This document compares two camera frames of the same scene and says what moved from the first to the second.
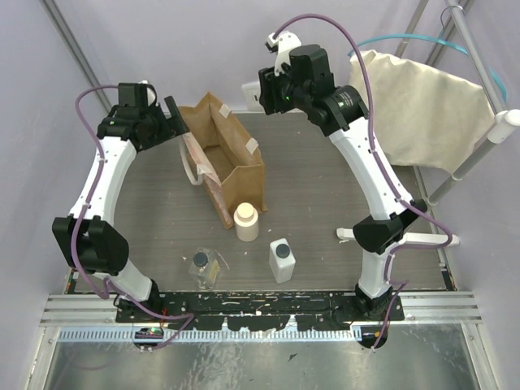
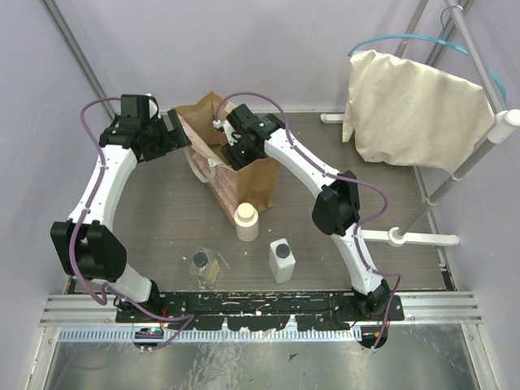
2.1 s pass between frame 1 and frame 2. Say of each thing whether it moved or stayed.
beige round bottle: stayed
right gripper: moved
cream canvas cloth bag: stayed
